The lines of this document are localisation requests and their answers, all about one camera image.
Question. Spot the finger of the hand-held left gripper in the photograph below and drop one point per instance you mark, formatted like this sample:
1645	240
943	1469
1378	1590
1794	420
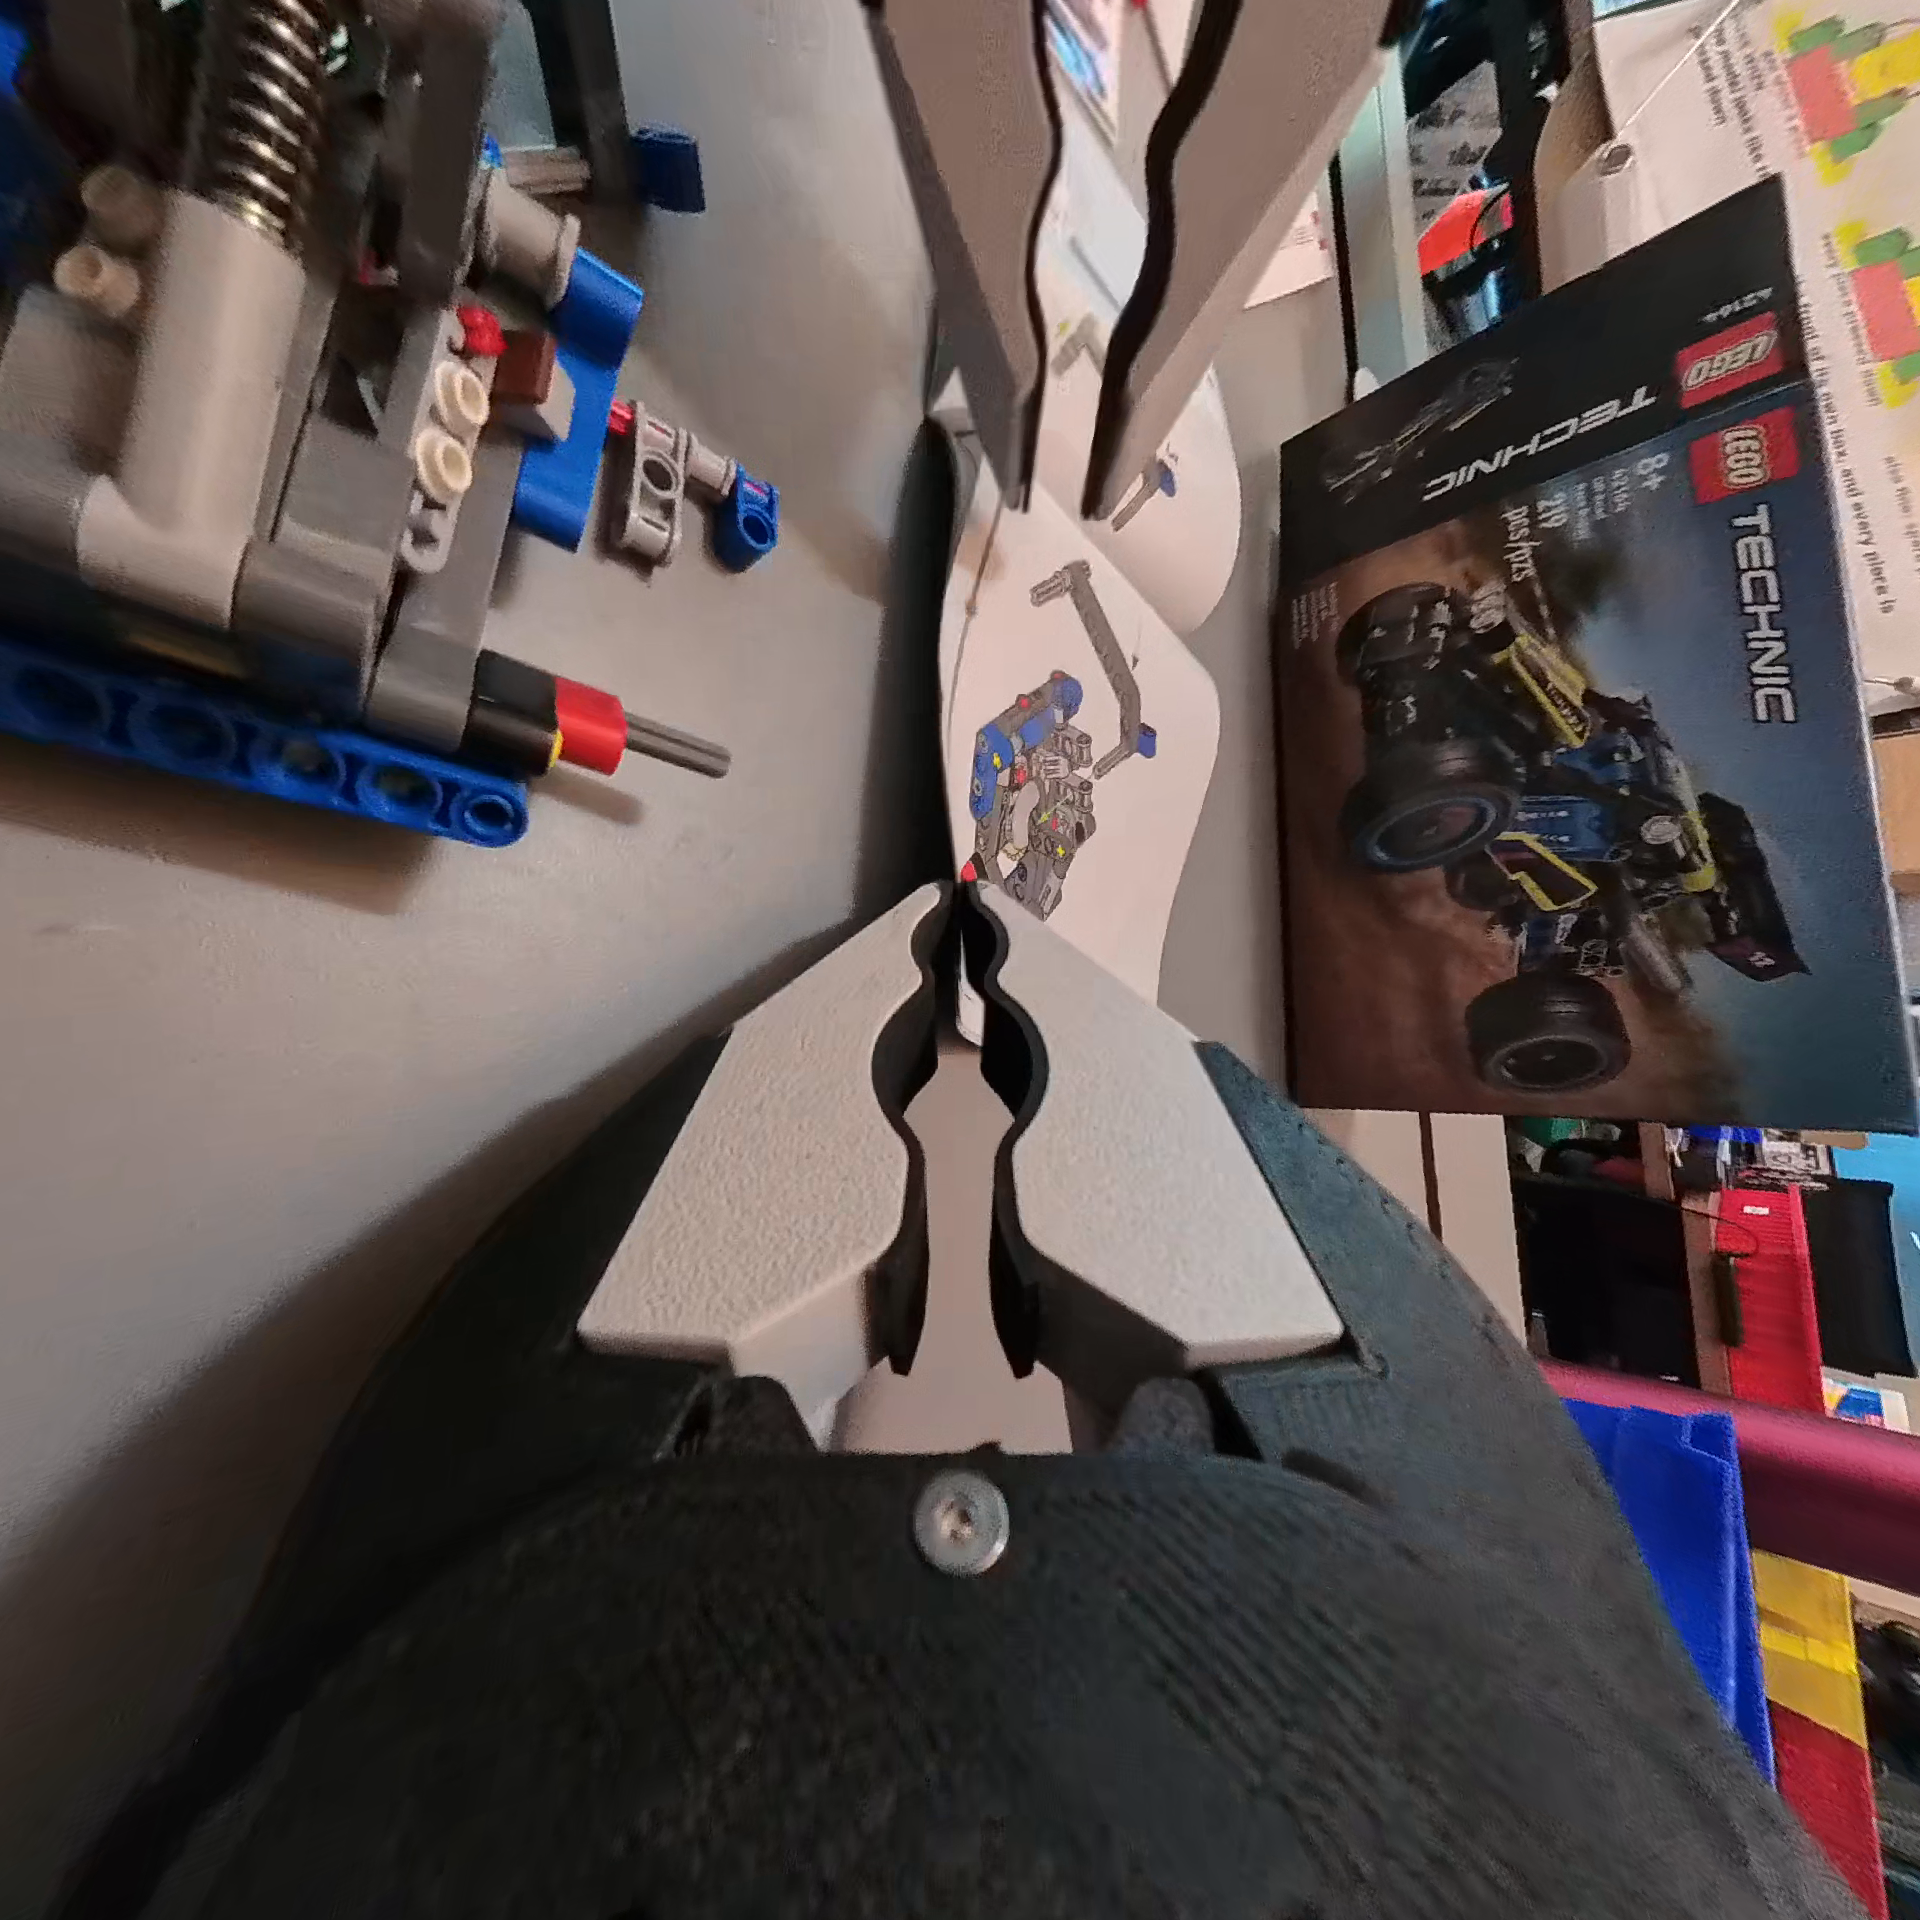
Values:
961	149
1275	119

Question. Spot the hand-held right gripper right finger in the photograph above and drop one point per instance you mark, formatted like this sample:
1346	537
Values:
1155	1184

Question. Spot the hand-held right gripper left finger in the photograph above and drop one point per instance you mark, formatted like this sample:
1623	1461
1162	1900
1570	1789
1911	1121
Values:
750	1184

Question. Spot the lego instruction booklet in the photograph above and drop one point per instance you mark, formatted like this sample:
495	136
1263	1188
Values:
1080	676

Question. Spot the partly built lego model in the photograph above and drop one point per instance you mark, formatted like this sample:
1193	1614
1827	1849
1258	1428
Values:
225	452

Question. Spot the lego set cardboard box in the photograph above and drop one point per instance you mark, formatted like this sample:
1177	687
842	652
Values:
1576	751

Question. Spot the blue plastic bin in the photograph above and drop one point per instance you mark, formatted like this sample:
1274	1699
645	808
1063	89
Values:
1664	1517

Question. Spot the red plastic crate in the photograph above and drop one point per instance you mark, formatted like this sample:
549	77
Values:
1779	1289

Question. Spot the magenta bar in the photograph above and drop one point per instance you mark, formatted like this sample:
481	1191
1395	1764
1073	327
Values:
1799	1471

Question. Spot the yellow and red container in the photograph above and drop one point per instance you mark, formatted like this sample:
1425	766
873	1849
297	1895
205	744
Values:
1815	1680

